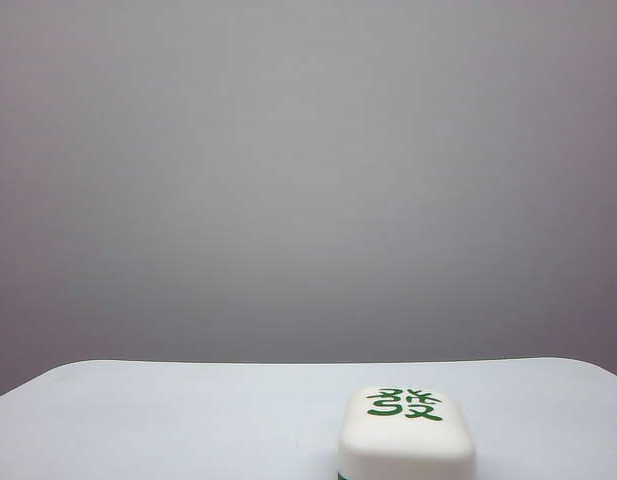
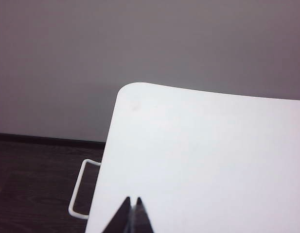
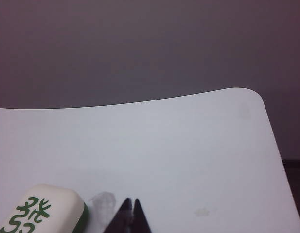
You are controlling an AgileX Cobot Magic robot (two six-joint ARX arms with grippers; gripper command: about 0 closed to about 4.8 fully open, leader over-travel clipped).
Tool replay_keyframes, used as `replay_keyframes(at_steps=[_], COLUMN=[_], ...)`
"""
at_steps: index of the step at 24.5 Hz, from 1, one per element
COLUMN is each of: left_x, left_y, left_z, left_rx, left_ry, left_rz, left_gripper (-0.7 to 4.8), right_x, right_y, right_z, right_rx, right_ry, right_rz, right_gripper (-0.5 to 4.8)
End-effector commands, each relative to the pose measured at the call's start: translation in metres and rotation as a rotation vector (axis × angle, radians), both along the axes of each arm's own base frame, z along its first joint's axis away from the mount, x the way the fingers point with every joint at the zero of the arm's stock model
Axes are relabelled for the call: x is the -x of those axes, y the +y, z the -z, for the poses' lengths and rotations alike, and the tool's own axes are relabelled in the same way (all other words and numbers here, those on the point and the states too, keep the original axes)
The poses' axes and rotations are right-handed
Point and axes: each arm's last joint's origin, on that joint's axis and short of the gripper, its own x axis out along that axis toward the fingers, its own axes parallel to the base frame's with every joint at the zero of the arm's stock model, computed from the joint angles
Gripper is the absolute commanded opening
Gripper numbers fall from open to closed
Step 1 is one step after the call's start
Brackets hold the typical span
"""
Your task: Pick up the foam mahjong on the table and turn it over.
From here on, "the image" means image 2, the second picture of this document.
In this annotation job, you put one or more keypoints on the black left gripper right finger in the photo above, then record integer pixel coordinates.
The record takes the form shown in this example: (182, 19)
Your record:
(142, 218)

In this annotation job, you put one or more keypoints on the white metal table leg frame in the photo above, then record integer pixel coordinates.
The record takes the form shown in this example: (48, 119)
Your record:
(76, 187)

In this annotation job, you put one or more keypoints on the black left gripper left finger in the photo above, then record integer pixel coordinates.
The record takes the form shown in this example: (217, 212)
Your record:
(120, 219)

